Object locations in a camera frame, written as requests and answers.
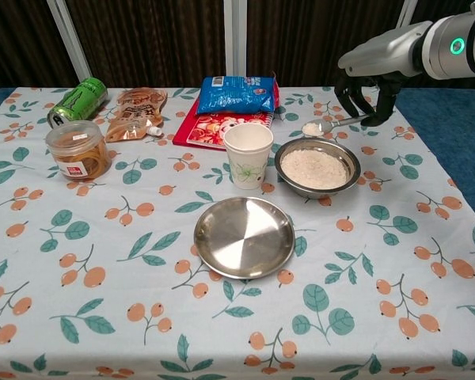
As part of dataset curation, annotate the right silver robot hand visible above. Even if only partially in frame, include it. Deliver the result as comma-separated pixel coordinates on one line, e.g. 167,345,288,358
333,21,434,128

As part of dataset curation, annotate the metal spoon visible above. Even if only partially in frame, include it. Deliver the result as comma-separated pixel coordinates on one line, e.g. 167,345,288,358
301,115,372,138

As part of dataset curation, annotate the steel bowl of rice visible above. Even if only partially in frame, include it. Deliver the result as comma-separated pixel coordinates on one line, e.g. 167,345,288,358
274,137,361,200

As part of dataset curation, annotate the white floral paper cup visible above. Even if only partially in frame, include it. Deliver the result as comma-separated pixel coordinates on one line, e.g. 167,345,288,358
222,123,275,191

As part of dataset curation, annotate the round steel plate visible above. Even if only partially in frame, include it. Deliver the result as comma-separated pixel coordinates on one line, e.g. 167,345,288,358
192,196,296,280

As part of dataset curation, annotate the blue snack bag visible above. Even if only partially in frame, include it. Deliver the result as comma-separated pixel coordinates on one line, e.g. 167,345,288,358
196,74,280,116

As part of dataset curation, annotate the red snack package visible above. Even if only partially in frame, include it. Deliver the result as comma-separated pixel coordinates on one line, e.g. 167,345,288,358
172,109,276,150

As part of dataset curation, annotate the brown spouted drink pouch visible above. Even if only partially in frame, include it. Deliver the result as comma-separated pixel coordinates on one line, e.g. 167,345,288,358
104,87,169,143

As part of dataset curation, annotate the green drink can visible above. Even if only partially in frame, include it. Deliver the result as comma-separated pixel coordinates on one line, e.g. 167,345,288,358
47,77,109,130

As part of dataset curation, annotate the clear jar of rubber bands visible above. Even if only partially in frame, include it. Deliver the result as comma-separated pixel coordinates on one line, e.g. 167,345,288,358
44,120,112,183

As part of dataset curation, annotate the floral fruit print tablecloth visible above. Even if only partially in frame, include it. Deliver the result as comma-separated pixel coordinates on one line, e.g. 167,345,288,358
0,85,475,380

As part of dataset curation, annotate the white metal frame post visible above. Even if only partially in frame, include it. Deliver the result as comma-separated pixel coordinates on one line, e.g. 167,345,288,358
47,0,94,82
395,0,420,31
224,0,249,78

